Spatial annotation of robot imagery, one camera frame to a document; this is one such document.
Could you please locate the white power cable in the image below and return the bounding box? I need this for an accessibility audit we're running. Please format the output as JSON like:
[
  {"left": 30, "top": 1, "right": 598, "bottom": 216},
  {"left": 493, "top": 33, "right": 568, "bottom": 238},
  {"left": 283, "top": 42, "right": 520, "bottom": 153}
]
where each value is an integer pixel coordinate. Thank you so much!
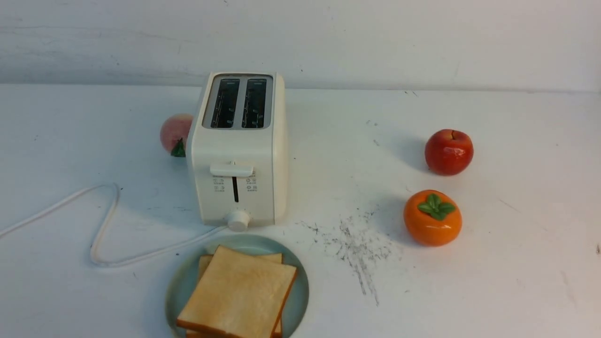
[{"left": 0, "top": 183, "right": 229, "bottom": 268}]

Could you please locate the light blue round plate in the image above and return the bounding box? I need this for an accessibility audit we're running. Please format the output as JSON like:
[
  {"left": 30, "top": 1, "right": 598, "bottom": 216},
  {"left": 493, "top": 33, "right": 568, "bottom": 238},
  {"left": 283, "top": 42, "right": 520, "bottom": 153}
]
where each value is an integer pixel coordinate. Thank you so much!
[{"left": 164, "top": 234, "right": 310, "bottom": 338}]

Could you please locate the pink peach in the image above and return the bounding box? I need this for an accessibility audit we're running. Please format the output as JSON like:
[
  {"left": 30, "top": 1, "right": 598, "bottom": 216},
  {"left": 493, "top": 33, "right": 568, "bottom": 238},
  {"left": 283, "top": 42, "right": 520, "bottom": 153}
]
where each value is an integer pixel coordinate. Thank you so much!
[{"left": 160, "top": 114, "right": 193, "bottom": 158}]

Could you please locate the orange persimmon with green leaves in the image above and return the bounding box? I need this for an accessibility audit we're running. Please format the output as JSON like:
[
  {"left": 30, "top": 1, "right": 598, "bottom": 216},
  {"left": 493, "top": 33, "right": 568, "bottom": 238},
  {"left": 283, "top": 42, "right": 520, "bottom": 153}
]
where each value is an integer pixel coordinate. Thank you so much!
[{"left": 403, "top": 190, "right": 463, "bottom": 247}]

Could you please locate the toast slice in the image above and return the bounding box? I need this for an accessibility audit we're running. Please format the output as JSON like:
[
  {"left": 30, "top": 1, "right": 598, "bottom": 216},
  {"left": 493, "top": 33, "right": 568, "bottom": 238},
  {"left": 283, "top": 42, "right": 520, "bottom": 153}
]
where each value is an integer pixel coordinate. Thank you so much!
[
  {"left": 186, "top": 253, "right": 283, "bottom": 338},
  {"left": 176, "top": 245, "right": 298, "bottom": 338}
]

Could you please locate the white two-slot toaster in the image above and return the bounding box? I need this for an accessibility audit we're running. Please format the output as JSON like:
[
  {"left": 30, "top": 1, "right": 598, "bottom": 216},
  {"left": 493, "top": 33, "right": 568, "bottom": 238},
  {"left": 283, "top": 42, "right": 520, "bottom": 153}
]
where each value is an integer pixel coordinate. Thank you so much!
[{"left": 186, "top": 71, "right": 289, "bottom": 232}]

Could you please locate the red apple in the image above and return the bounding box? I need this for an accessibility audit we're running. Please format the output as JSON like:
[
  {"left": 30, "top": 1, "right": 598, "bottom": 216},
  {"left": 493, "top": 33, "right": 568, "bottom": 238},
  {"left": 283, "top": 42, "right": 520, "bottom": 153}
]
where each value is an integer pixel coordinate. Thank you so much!
[{"left": 424, "top": 129, "right": 474, "bottom": 176}]

